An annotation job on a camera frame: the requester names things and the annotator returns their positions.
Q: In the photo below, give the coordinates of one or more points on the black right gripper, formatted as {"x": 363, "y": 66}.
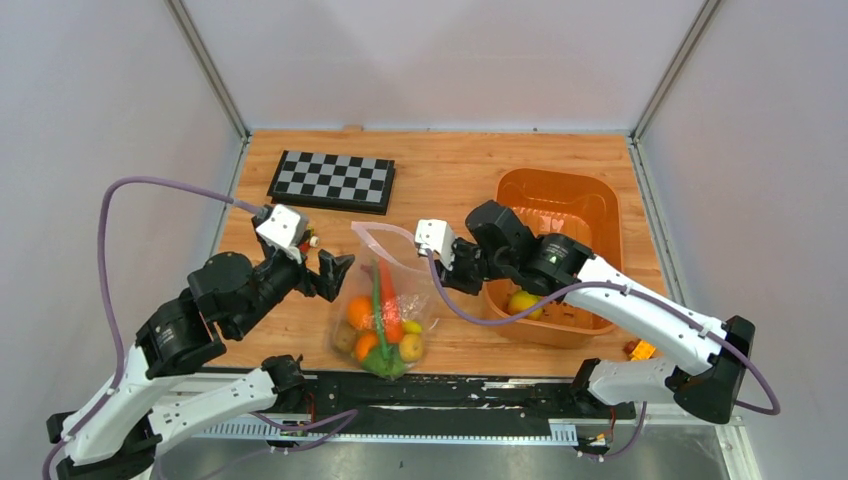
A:
{"x": 454, "y": 278}

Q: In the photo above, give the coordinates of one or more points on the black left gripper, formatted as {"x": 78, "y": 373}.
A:
{"x": 327, "y": 283}

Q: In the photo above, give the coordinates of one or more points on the green chili pepper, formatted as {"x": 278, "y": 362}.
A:
{"x": 378, "y": 317}

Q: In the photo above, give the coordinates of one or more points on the brown potato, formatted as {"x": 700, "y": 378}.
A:
{"x": 344, "y": 338}

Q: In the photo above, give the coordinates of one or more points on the clear zip top bag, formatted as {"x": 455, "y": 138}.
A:
{"x": 410, "y": 276}

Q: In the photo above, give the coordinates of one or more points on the orange toy carrot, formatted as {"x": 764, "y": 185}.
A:
{"x": 390, "y": 309}

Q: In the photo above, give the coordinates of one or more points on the yellow toy banana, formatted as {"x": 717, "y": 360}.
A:
{"x": 412, "y": 327}

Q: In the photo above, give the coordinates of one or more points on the green leafy toy vegetable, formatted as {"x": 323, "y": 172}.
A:
{"x": 389, "y": 367}

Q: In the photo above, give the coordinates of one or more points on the orange plastic basket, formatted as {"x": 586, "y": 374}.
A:
{"x": 581, "y": 207}

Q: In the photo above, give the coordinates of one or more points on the yellow wrinkled round fruit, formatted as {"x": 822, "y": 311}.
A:
{"x": 411, "y": 348}

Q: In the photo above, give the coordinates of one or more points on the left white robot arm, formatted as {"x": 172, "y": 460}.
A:
{"x": 119, "y": 433}

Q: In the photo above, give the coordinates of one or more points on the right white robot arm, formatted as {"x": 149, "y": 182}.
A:
{"x": 703, "y": 359}

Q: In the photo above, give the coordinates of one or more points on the red green toy block car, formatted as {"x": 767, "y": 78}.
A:
{"x": 308, "y": 241}

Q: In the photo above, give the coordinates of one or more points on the yellow green toy lemon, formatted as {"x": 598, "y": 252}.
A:
{"x": 520, "y": 301}

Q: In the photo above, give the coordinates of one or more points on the black grey chessboard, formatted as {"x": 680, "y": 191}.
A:
{"x": 333, "y": 182}

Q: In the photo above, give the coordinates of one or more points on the yellow red toy block car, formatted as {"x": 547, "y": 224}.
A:
{"x": 639, "y": 350}

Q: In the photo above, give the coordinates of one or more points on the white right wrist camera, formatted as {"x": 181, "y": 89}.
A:
{"x": 437, "y": 237}

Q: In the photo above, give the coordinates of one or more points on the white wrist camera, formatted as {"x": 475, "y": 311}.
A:
{"x": 437, "y": 237}
{"x": 281, "y": 229}

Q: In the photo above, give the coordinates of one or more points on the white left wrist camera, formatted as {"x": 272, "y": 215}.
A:
{"x": 281, "y": 229}

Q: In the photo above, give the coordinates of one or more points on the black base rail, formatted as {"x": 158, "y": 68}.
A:
{"x": 441, "y": 405}

